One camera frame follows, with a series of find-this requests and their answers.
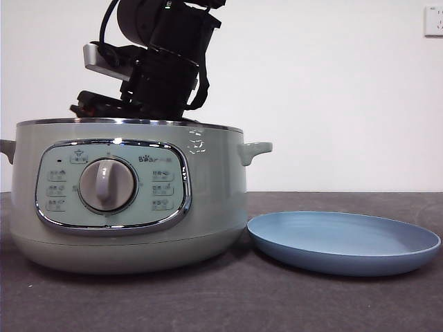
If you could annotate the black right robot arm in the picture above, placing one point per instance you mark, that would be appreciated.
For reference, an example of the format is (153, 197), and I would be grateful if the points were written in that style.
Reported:
(173, 31)

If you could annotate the pale green electric steamer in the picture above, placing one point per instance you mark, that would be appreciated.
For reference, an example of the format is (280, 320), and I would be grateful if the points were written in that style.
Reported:
(214, 207)

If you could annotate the blue round plate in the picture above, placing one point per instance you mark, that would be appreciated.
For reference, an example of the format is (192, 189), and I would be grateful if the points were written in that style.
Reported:
(332, 238)

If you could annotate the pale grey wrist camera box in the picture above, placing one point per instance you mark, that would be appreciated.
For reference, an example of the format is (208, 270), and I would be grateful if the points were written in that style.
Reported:
(104, 58)

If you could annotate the white wall socket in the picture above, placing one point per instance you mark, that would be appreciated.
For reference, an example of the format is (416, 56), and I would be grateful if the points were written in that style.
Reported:
(434, 20)

